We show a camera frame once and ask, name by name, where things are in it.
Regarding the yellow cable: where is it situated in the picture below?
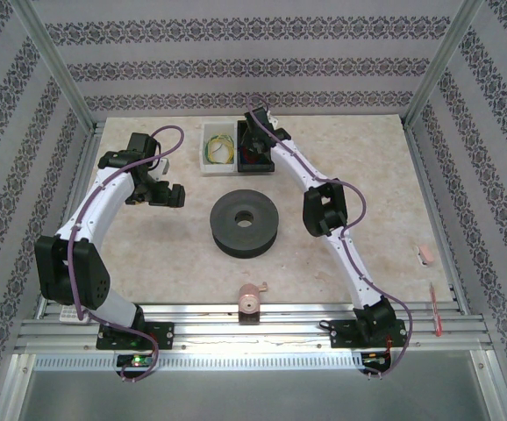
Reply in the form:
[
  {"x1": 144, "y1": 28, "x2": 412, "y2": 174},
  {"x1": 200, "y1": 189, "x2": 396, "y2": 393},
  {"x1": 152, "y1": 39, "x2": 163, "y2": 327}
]
[{"x1": 204, "y1": 133, "x2": 236, "y2": 164}]

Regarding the black cable spool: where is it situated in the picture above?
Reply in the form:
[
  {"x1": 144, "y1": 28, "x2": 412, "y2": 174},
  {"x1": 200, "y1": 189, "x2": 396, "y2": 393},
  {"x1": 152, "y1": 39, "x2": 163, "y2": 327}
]
[{"x1": 209, "y1": 188, "x2": 280, "y2": 260}]

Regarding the black plastic bin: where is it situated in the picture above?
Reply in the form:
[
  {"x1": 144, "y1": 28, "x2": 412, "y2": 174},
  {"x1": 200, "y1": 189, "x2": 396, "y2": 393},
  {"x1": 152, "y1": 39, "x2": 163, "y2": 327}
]
[{"x1": 235, "y1": 120, "x2": 277, "y2": 174}]

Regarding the white plastic bin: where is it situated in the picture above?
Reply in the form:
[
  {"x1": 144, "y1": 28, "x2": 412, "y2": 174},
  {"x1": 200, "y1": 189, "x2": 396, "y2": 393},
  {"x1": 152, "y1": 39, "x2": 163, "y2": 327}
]
[{"x1": 198, "y1": 121, "x2": 240, "y2": 176}]

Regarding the white calculator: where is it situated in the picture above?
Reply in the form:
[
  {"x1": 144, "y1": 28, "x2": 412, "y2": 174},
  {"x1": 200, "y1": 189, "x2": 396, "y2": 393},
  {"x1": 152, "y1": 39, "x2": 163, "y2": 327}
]
[{"x1": 59, "y1": 304, "x2": 90, "y2": 325}]

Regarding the pink eraser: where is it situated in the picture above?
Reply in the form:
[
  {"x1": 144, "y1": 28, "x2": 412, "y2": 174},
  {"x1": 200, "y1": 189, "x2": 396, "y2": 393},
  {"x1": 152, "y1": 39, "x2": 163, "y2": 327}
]
[{"x1": 416, "y1": 245, "x2": 435, "y2": 268}]

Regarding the grey metal panel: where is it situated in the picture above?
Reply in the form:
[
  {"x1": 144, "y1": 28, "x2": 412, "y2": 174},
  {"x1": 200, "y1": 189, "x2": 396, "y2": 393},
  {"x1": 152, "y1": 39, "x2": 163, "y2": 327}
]
[{"x1": 14, "y1": 370, "x2": 498, "y2": 421}]

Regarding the red pen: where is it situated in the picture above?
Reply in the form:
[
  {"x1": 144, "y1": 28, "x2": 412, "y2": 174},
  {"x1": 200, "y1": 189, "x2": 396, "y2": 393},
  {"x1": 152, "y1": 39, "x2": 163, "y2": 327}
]
[{"x1": 428, "y1": 282, "x2": 443, "y2": 338}]

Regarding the green cable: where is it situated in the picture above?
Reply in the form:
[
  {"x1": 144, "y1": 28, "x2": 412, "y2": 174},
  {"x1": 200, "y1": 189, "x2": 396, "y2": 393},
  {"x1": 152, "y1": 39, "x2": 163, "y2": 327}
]
[{"x1": 205, "y1": 133, "x2": 236, "y2": 164}]

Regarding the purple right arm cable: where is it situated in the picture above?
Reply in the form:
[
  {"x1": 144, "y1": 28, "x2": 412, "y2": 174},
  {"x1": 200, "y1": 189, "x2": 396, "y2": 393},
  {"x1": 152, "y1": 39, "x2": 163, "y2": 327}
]
[{"x1": 245, "y1": 94, "x2": 414, "y2": 381}]

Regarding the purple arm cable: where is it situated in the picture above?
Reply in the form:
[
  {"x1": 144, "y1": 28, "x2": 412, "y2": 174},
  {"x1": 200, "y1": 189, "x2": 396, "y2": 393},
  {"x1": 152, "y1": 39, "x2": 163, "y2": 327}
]
[
  {"x1": 69, "y1": 125, "x2": 188, "y2": 383},
  {"x1": 245, "y1": 94, "x2": 414, "y2": 381}
]

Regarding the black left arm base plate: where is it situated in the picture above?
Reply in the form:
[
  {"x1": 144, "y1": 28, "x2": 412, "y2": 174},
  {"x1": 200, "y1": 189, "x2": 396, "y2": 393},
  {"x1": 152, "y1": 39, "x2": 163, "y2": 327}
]
[{"x1": 96, "y1": 322, "x2": 175, "y2": 351}]

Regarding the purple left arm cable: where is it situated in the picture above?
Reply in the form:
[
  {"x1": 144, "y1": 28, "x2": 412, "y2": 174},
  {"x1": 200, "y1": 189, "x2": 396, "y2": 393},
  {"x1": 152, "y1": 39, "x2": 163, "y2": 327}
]
[{"x1": 69, "y1": 125, "x2": 188, "y2": 383}]

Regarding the aluminium frame post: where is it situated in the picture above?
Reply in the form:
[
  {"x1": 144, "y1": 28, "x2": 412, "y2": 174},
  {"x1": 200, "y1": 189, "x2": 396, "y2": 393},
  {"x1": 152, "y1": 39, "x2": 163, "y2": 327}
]
[
  {"x1": 10, "y1": 0, "x2": 96, "y2": 132},
  {"x1": 402, "y1": 0, "x2": 486, "y2": 129}
]

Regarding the aluminium mounting rail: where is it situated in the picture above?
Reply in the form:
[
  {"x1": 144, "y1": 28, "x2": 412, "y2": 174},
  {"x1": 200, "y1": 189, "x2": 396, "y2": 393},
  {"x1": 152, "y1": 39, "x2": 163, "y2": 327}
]
[{"x1": 16, "y1": 301, "x2": 494, "y2": 352}]

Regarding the slotted cable duct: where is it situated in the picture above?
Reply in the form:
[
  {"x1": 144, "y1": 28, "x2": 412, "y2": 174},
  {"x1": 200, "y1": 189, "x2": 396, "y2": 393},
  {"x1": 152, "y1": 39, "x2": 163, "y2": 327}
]
[{"x1": 32, "y1": 353, "x2": 475, "y2": 372}]

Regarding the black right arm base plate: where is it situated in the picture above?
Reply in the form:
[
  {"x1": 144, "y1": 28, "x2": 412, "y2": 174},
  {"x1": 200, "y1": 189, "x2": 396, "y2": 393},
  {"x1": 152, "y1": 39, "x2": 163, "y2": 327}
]
[{"x1": 330, "y1": 318, "x2": 408, "y2": 351}]

